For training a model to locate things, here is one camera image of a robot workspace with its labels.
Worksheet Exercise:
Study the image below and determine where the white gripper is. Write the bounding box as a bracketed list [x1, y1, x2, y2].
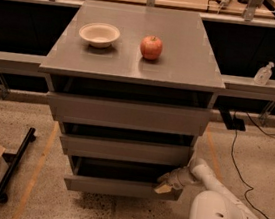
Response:
[154, 167, 199, 194]

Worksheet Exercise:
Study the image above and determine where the grey bottom drawer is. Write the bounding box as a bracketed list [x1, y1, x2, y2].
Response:
[64, 156, 182, 201]

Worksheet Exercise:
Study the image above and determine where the grey drawer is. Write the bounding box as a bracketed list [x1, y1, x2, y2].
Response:
[47, 92, 210, 136]
[60, 134, 194, 167]
[64, 156, 182, 201]

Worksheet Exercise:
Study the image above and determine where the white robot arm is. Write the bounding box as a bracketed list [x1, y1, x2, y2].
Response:
[154, 158, 259, 219]

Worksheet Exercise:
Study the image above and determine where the grey middle drawer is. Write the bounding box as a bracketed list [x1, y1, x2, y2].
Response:
[60, 134, 194, 167]

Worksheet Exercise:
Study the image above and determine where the grey top drawer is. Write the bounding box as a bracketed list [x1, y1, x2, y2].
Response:
[47, 92, 210, 136]

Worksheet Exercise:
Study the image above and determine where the grey drawer cabinet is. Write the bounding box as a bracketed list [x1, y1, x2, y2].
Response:
[24, 0, 235, 210]

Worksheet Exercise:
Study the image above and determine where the black power box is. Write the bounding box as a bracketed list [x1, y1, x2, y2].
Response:
[219, 108, 246, 132]

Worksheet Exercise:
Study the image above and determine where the red apple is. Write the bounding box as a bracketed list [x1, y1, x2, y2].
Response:
[139, 35, 163, 60]

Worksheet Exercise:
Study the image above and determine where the clear sanitizer bottle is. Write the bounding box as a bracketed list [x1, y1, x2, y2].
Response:
[253, 61, 275, 86]

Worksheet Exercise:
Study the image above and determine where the black metal bar stand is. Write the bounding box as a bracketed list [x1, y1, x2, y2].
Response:
[0, 128, 36, 204]

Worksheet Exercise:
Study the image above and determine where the white paper bowl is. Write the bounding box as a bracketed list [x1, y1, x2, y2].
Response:
[79, 22, 120, 48]

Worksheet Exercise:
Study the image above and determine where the white power adapter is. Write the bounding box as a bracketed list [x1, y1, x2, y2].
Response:
[219, 0, 232, 9]

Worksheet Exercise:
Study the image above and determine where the black floor cable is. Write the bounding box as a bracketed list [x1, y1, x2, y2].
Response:
[221, 110, 275, 219]

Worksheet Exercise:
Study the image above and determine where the grey metal rail frame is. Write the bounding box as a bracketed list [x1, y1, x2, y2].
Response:
[0, 0, 275, 123]

